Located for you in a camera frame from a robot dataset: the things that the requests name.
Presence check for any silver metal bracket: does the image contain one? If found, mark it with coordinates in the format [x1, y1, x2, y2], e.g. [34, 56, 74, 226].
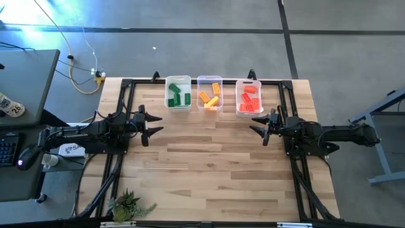
[277, 222, 313, 228]
[100, 220, 137, 228]

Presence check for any white cup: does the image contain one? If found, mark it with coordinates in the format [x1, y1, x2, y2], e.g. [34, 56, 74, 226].
[41, 153, 59, 170]

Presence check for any green succulent plant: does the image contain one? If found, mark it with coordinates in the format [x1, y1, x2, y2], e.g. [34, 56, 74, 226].
[107, 188, 158, 224]

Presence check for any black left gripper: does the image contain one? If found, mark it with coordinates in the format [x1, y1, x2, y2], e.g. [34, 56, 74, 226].
[127, 105, 165, 148]

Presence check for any white charger cable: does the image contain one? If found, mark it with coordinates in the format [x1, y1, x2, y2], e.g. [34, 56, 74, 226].
[68, 0, 97, 75]

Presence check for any black power cable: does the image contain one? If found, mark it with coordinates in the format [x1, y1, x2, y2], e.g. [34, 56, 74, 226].
[55, 60, 104, 86]

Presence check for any white plastic bin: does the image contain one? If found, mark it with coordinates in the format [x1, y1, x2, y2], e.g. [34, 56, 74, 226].
[235, 79, 265, 118]
[164, 75, 192, 113]

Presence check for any clear plastic bin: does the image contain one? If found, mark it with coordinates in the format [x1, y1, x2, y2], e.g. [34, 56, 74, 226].
[196, 75, 224, 112]

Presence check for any white sticker card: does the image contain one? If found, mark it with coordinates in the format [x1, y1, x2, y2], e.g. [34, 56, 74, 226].
[0, 91, 26, 118]

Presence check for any black computer mouse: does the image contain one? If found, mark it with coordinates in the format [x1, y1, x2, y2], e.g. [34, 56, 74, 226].
[16, 142, 42, 171]

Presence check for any grey metal table frame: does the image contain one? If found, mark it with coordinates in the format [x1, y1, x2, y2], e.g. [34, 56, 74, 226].
[347, 88, 405, 185]

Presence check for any grey desk top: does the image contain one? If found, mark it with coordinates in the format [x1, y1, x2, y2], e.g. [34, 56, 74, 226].
[0, 49, 61, 127]

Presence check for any white printed box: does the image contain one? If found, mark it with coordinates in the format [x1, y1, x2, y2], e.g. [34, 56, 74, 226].
[58, 142, 87, 158]

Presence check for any black backlit keyboard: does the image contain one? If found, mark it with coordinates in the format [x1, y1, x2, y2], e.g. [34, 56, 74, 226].
[0, 132, 20, 168]

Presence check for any yellow extension cable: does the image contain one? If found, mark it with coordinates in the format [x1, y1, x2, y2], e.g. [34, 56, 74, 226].
[33, 0, 105, 95]

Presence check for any dark desk top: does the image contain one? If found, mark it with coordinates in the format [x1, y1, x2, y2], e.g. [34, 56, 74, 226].
[0, 125, 53, 203]

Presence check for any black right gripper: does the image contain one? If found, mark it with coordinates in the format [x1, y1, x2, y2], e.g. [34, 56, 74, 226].
[249, 107, 286, 148]

